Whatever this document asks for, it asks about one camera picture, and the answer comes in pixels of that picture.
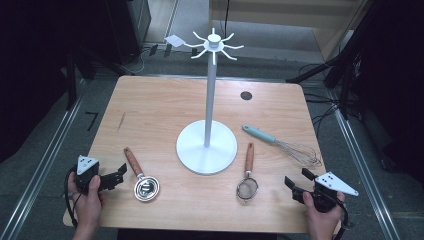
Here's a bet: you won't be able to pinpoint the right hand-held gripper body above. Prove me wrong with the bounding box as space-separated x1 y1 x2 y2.
304 171 360 214

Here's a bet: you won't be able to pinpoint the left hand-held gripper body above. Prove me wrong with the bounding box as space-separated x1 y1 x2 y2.
73 154 102 195

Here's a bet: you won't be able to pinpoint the metal ladle with wooden handle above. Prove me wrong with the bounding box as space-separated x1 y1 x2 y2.
123 146 161 203

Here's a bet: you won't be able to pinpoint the small strainer with wooden handle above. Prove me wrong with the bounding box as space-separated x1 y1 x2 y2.
236 142 260 202

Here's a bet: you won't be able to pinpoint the teal handled wire whisk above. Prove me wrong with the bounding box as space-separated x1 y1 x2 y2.
242 124 323 168

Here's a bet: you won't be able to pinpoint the white utensil stand with hooks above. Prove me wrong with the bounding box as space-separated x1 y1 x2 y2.
175 27 245 176

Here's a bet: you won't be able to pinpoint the person's left hand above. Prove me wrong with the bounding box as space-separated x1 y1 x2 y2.
67 172 106 232

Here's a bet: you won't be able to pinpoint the person's right hand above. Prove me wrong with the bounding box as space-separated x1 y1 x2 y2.
302 191 346 240

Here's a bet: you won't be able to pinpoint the black tripod stand legs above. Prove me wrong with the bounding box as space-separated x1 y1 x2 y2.
285 54 339 85

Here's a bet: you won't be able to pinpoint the white paper sheet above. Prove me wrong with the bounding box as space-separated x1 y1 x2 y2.
163 34 186 48

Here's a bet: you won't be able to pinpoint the dark cabinet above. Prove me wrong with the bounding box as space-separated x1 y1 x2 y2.
105 0 152 66

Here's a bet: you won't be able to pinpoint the light wooden furniture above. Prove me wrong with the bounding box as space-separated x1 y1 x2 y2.
209 0 371 63

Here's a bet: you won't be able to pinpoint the metal floor rail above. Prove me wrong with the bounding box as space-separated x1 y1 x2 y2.
0 96 85 240
328 91 403 240

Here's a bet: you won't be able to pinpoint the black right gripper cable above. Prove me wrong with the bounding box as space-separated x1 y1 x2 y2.
333 196 353 240

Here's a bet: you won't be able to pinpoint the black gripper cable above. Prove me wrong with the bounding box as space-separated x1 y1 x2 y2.
63 166 83 229
333 196 353 240

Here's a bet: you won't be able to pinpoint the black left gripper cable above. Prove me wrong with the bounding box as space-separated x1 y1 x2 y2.
63 166 83 229

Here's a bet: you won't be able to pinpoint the black floor cables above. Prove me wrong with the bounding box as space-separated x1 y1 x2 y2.
301 63 344 138

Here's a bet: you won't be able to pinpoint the black upright stand post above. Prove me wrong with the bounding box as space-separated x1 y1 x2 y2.
65 49 80 112

